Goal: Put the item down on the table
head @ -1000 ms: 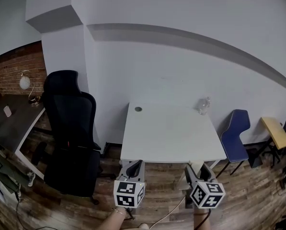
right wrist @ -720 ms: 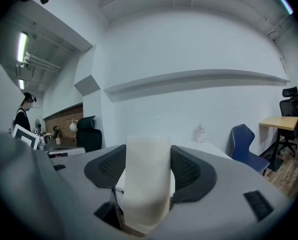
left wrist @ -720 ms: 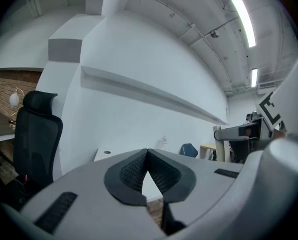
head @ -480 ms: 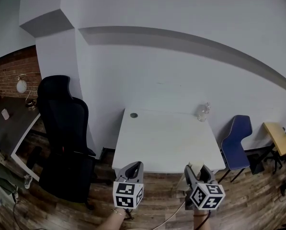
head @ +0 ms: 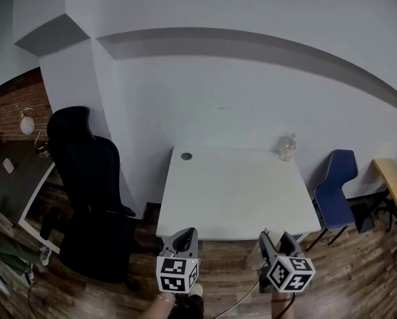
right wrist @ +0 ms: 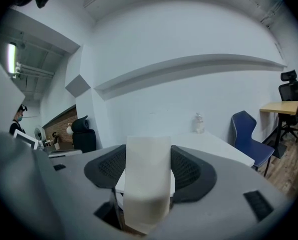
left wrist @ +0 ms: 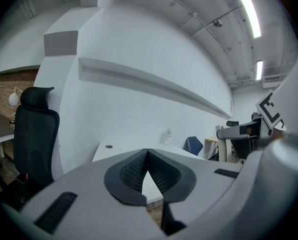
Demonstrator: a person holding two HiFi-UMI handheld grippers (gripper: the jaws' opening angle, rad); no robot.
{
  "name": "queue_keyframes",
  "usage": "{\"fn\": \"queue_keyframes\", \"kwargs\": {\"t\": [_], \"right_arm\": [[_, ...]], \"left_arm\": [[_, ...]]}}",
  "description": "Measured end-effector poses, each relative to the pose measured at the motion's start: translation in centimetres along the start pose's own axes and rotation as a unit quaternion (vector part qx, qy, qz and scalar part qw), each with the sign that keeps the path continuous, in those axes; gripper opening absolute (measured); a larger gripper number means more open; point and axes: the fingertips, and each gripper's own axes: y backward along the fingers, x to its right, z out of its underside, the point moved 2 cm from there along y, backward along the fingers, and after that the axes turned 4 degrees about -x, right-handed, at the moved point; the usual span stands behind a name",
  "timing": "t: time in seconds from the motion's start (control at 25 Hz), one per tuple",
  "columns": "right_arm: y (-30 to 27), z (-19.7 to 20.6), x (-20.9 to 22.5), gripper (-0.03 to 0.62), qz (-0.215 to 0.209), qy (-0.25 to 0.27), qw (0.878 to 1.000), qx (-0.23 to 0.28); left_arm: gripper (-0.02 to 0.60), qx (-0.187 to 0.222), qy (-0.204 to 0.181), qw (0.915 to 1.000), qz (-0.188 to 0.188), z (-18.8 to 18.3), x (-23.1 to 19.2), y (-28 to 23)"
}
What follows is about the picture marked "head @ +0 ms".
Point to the small pale cup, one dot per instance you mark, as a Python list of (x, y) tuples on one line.
[(8, 165)]

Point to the blue padded chair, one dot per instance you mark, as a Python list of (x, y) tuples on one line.
[(334, 191)]

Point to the person's right forearm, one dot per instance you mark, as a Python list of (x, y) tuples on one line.
[(279, 307)]

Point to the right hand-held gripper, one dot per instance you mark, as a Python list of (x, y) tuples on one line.
[(291, 272)]

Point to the person's left forearm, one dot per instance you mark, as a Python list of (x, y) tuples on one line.
[(158, 309)]

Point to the white globe desk lamp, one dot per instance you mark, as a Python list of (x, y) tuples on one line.
[(27, 125)]

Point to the black mesh office chair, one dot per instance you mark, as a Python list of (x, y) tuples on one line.
[(88, 184)]

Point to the person's white shoe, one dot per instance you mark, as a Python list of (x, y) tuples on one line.
[(197, 289)]

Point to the yellow wooden chair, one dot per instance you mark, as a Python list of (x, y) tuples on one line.
[(392, 181)]

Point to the clear plastic bottle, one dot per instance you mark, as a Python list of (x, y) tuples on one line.
[(287, 148)]

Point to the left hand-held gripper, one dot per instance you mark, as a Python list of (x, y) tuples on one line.
[(173, 271)]

